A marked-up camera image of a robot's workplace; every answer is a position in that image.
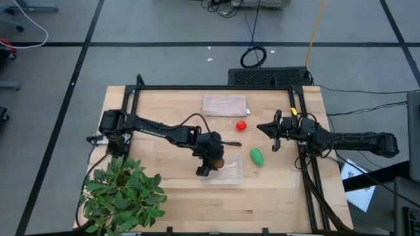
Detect black perforated computer case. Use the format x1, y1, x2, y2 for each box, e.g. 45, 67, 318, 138
227, 66, 313, 87

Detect yellow cable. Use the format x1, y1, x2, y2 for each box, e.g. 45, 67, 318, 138
304, 0, 327, 68

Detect black metal rig frame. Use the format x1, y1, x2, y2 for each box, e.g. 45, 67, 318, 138
117, 73, 354, 234

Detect grey device box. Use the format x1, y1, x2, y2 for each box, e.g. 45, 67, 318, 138
231, 0, 291, 9

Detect red cart part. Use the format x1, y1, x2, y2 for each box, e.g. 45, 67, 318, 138
0, 37, 17, 55

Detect black coiled cable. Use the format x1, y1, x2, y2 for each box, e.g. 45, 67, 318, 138
240, 0, 268, 69

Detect black cable bundle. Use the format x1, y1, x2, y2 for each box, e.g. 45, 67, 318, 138
199, 0, 245, 19

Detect white paper sheet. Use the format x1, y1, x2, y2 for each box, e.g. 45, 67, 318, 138
341, 159, 377, 212

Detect green artificial potted plant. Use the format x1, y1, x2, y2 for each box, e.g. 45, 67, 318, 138
77, 156, 168, 235

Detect clear plastic tupperware container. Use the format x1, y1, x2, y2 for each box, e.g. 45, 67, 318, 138
198, 153, 244, 185

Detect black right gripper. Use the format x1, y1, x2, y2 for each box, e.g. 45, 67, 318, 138
257, 109, 303, 152

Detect pink folded cloth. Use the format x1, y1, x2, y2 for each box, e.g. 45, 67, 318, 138
201, 94, 251, 118

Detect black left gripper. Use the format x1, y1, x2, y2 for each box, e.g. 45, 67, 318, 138
192, 130, 243, 170

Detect white cable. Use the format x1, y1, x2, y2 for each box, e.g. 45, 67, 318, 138
0, 0, 49, 50

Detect black chair caster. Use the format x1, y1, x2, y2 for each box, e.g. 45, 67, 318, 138
0, 20, 26, 33

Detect grey cabinet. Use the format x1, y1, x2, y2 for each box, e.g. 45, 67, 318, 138
406, 90, 420, 183

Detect green ribbed toy vegetable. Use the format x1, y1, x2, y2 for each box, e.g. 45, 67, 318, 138
249, 147, 265, 168

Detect black desk beam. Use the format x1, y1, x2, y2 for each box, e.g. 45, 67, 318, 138
343, 160, 411, 193

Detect thin black floor cable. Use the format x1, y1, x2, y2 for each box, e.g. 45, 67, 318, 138
316, 84, 420, 94
326, 101, 408, 117

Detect grey furniture foot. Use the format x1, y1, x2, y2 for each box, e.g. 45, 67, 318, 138
5, 0, 59, 14
0, 81, 22, 91

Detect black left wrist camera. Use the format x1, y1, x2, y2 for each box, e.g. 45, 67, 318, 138
196, 165, 213, 178

